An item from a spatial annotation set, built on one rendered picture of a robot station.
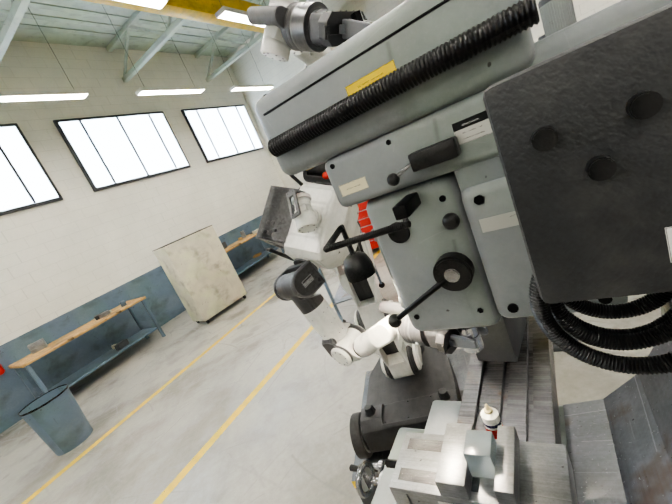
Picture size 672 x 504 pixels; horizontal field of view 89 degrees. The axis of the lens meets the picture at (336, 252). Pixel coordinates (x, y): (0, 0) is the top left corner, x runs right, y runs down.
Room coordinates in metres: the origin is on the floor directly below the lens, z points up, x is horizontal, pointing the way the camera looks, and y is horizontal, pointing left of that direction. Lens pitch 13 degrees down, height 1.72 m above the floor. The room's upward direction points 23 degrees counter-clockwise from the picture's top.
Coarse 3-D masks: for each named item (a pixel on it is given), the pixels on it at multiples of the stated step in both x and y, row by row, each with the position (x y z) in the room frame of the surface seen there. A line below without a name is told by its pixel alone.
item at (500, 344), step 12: (504, 324) 0.89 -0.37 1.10; (516, 324) 0.96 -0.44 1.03; (492, 336) 0.92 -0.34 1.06; (504, 336) 0.90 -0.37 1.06; (516, 336) 0.94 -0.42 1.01; (492, 348) 0.93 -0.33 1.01; (504, 348) 0.91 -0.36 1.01; (516, 348) 0.91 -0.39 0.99; (480, 360) 0.97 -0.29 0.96; (492, 360) 0.94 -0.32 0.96; (504, 360) 0.91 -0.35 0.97; (516, 360) 0.89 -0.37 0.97
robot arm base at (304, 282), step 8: (296, 264) 1.14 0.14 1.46; (304, 264) 1.07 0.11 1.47; (312, 264) 1.09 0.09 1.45; (288, 272) 1.18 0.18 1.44; (296, 272) 1.05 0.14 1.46; (304, 272) 1.06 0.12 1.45; (312, 272) 1.07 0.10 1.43; (296, 280) 1.04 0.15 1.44; (304, 280) 1.05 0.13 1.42; (312, 280) 1.06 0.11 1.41; (320, 280) 1.08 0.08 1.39; (296, 288) 1.03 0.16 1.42; (304, 288) 1.04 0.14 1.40; (312, 288) 1.05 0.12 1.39; (304, 296) 1.03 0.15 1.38
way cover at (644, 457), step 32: (640, 384) 0.64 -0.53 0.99; (576, 416) 0.71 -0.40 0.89; (608, 416) 0.66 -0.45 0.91; (640, 416) 0.59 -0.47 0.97; (576, 448) 0.64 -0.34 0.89; (608, 448) 0.60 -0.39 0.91; (640, 448) 0.54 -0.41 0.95; (576, 480) 0.58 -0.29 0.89; (608, 480) 0.54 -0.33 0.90; (640, 480) 0.50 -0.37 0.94
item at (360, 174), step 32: (480, 96) 0.51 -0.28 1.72; (416, 128) 0.57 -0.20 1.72; (448, 128) 0.54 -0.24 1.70; (480, 128) 0.52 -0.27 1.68; (352, 160) 0.64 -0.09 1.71; (384, 160) 0.61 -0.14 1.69; (448, 160) 0.55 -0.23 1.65; (480, 160) 0.53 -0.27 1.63; (352, 192) 0.66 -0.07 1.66; (384, 192) 0.63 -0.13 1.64
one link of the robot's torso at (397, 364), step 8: (392, 344) 1.47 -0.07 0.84; (400, 344) 1.40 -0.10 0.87; (376, 352) 1.43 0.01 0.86; (384, 352) 1.50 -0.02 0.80; (392, 352) 1.50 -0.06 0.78; (400, 352) 1.41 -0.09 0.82; (408, 352) 1.51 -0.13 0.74; (384, 360) 1.45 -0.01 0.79; (392, 360) 1.48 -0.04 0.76; (400, 360) 1.46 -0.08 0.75; (408, 360) 1.48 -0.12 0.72; (392, 368) 1.48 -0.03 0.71; (400, 368) 1.47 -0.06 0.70; (408, 368) 1.47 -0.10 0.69; (416, 368) 1.48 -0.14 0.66; (392, 376) 1.50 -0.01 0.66; (400, 376) 1.50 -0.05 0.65
